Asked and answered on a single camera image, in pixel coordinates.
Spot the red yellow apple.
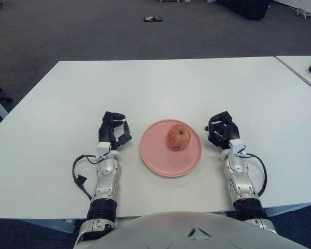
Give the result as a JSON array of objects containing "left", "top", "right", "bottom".
[{"left": 167, "top": 123, "right": 192, "bottom": 150}]

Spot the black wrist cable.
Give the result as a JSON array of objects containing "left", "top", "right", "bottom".
[
  {"left": 242, "top": 153, "right": 267, "bottom": 197},
  {"left": 72, "top": 155, "right": 104, "bottom": 201}
]

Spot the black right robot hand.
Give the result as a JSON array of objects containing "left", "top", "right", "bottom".
[{"left": 204, "top": 110, "right": 246, "bottom": 157}]

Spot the grey white robot torso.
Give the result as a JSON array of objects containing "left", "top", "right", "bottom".
[{"left": 74, "top": 210, "right": 310, "bottom": 249}]

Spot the pink round plate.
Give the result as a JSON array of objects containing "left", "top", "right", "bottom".
[{"left": 139, "top": 119, "right": 204, "bottom": 178}]

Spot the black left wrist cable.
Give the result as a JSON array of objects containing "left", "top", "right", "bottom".
[{"left": 72, "top": 155, "right": 104, "bottom": 201}]

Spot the black furniture block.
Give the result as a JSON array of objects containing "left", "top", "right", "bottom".
[{"left": 215, "top": 0, "right": 272, "bottom": 21}]

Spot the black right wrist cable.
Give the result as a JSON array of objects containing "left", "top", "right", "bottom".
[{"left": 242, "top": 153, "right": 267, "bottom": 197}]

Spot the small grey robot dog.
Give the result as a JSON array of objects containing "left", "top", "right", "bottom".
[{"left": 293, "top": 8, "right": 311, "bottom": 19}]

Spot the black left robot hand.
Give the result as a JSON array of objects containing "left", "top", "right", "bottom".
[{"left": 97, "top": 111, "right": 134, "bottom": 156}]

